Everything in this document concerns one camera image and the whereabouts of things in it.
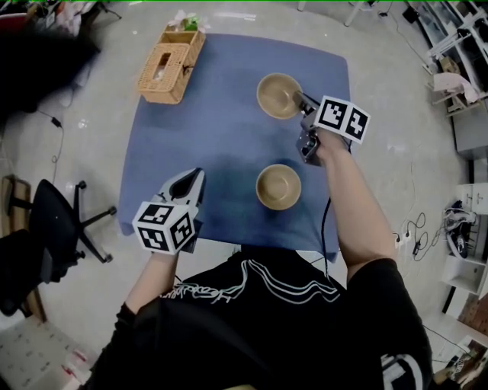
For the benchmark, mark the wicker tissue box organizer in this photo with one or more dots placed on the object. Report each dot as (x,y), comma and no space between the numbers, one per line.
(164,80)

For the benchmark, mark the green and white flower decoration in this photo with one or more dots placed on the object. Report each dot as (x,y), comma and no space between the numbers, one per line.
(188,22)

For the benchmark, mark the pink cloth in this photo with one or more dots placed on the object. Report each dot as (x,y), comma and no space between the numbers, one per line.
(453,84)

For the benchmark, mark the blue tablecloth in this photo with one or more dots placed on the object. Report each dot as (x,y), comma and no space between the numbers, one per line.
(213,144)

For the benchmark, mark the white table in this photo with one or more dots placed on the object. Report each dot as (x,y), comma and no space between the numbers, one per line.
(354,13)

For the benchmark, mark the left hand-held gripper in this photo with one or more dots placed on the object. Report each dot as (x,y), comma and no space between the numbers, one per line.
(164,228)

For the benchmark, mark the dark sneaker with white stripes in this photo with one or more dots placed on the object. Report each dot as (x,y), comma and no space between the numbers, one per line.
(459,240)

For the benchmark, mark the white metal shelf rack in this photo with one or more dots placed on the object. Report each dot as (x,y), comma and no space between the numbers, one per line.
(446,42)

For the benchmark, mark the person's right forearm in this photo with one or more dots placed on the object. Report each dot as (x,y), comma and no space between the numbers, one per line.
(358,213)

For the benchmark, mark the person's left forearm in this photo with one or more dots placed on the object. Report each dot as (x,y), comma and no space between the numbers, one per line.
(152,282)

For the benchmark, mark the grey cabinet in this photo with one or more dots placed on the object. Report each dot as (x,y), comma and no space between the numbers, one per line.
(470,129)

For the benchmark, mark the white power strip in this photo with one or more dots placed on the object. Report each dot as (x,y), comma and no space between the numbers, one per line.
(401,238)

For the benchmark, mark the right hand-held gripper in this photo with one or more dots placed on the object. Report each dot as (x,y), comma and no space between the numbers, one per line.
(339,118)

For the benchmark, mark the person's black printed t-shirt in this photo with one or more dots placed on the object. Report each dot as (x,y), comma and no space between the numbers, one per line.
(248,335)

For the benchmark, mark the white cabinet with drawers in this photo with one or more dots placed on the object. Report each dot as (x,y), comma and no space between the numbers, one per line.
(472,198)

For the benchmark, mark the black swivel chair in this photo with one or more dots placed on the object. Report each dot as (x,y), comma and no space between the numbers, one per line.
(49,228)

